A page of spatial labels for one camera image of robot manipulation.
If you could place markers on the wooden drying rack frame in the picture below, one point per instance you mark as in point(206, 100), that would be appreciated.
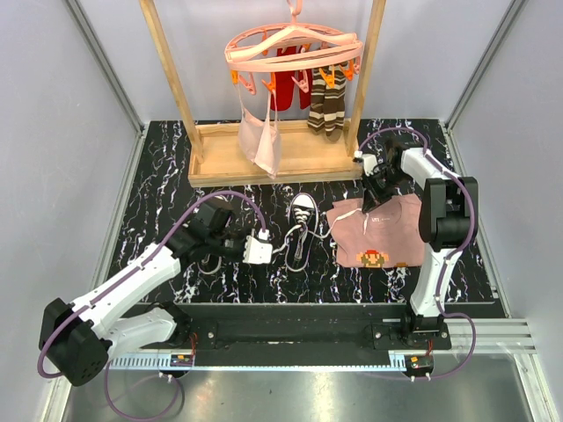
point(216, 158)

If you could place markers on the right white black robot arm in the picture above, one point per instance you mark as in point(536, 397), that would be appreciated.
point(448, 222)

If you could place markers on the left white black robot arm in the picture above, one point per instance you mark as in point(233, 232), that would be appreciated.
point(79, 338)

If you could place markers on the black sneaker with white laces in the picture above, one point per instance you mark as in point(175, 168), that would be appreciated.
point(303, 229)

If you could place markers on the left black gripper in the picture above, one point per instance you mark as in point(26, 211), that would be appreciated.
point(240, 256)

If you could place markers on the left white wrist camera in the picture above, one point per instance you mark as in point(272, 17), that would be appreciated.
point(258, 250)

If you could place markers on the left small connector box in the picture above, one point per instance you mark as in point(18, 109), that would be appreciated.
point(181, 360)

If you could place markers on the brown striped sock pair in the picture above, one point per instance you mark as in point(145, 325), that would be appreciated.
point(327, 105)

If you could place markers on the right small connector box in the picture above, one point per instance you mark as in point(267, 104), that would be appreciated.
point(419, 365)

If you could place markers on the pink round clip hanger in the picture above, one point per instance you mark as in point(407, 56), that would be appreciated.
point(290, 47)

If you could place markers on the red sock pair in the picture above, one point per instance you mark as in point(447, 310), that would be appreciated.
point(285, 87)

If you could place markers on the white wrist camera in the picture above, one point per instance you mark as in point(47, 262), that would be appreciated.
point(258, 250)
point(368, 162)

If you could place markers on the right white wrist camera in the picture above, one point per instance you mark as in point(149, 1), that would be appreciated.
point(368, 162)

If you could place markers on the pink mario t-shirt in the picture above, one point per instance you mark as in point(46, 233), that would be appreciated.
point(386, 237)

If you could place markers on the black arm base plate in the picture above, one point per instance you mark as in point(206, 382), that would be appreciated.
point(304, 336)

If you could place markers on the small connector box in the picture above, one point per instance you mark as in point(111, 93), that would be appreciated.
point(181, 360)
point(419, 365)

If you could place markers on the pink bra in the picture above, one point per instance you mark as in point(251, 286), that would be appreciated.
point(261, 140)

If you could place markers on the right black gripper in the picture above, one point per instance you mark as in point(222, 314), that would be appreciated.
point(371, 197)

